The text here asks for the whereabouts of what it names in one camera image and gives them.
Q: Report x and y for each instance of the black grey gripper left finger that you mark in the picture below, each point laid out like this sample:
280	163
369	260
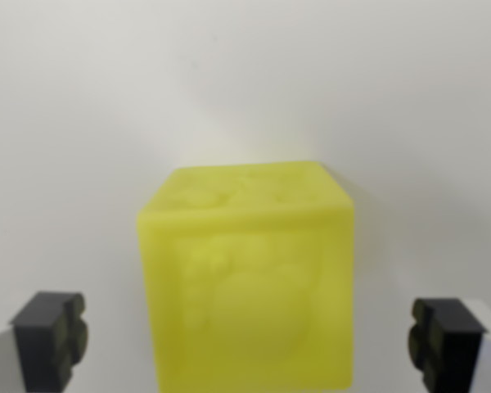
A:
41	340

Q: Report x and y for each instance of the yellow embossed cube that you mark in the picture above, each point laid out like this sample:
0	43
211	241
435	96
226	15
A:
249	286

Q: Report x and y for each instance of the black grey gripper right finger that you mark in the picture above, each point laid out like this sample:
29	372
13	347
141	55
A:
450	348

